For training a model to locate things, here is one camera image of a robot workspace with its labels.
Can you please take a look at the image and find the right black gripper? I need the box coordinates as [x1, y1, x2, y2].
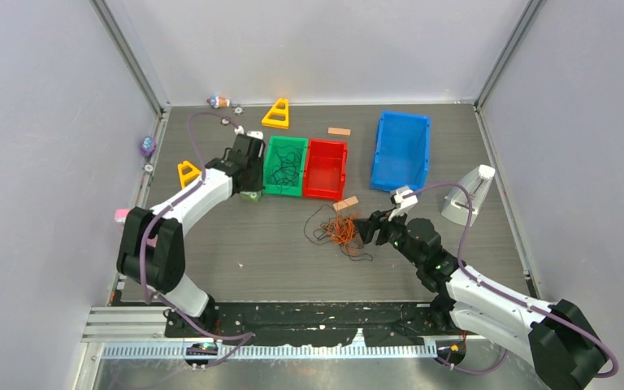
[353, 205, 424, 268]

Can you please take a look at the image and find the orange cable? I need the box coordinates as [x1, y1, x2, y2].
[323, 212, 364, 254]

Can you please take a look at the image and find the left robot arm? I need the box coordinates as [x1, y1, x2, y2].
[116, 132, 266, 336]

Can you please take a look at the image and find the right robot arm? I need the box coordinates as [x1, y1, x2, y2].
[353, 211, 613, 389]

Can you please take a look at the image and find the wooden block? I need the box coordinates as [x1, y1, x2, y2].
[327, 127, 352, 137]
[332, 196, 359, 212]

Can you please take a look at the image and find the green owl toy tile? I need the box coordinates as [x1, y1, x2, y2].
[240, 191, 262, 202]

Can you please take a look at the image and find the green plastic bin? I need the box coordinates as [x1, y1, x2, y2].
[263, 136, 309, 197]

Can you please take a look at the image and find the yellow triangle block far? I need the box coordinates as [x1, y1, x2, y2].
[261, 98, 290, 129]

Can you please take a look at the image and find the yellow triangle block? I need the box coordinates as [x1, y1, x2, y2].
[261, 98, 290, 129]
[176, 160, 202, 189]

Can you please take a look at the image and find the yellow triangle block near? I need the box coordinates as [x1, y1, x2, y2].
[176, 160, 202, 189]

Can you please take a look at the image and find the clown figurine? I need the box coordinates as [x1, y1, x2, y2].
[206, 95, 232, 109]

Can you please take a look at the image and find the red plastic bin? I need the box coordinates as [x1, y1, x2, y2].
[302, 139, 348, 201]

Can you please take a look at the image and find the blue plastic bin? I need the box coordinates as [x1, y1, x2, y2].
[370, 110, 431, 192]

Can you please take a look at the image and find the white grey stand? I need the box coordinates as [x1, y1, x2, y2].
[441, 164, 496, 227]

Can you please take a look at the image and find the purple toy tile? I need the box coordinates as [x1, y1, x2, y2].
[139, 136, 157, 158]

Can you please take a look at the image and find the pink stand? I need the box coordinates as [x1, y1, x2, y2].
[114, 209, 157, 248]

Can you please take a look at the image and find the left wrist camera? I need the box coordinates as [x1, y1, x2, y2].
[234, 125, 264, 140]

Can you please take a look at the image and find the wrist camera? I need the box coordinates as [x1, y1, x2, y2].
[234, 125, 264, 140]
[388, 186, 418, 221]

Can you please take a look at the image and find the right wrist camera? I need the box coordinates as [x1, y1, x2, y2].
[388, 186, 418, 221]

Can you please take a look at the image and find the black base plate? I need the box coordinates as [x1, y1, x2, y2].
[163, 301, 485, 349]

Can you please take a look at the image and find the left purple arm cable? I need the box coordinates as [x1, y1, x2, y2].
[138, 111, 257, 367]

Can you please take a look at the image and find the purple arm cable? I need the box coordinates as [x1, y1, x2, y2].
[414, 180, 620, 378]
[138, 111, 257, 367]

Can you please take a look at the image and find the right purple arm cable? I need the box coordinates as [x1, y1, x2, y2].
[414, 180, 620, 378]

